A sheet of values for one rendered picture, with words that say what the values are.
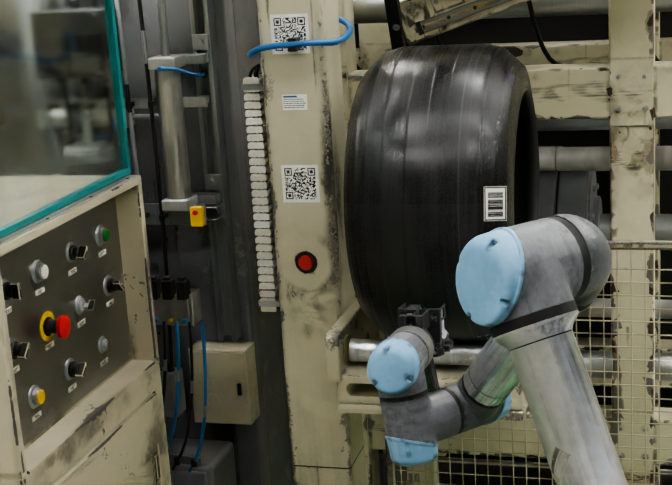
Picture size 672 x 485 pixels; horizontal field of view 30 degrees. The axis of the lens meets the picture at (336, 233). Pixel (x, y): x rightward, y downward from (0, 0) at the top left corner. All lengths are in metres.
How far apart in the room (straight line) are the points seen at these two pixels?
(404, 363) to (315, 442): 0.79
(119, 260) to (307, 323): 0.40
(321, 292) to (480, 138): 0.51
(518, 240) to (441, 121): 0.65
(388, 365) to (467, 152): 0.49
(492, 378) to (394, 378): 0.15
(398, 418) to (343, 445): 0.71
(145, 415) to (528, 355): 1.04
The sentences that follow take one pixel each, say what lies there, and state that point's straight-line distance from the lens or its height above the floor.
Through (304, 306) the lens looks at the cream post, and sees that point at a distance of 2.52.
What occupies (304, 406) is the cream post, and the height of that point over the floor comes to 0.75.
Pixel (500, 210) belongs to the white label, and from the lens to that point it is 2.18.
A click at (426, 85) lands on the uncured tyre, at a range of 2.27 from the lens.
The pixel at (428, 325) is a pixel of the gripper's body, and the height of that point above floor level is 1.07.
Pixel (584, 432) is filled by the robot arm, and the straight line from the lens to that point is 1.61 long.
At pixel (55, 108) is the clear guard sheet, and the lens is 2.18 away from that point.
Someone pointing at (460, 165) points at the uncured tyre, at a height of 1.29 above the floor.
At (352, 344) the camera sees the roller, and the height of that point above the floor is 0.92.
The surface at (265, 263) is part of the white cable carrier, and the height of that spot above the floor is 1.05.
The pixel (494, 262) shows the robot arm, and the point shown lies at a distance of 1.58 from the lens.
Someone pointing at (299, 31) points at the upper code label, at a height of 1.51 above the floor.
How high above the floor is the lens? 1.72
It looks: 14 degrees down
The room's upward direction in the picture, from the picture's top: 4 degrees counter-clockwise
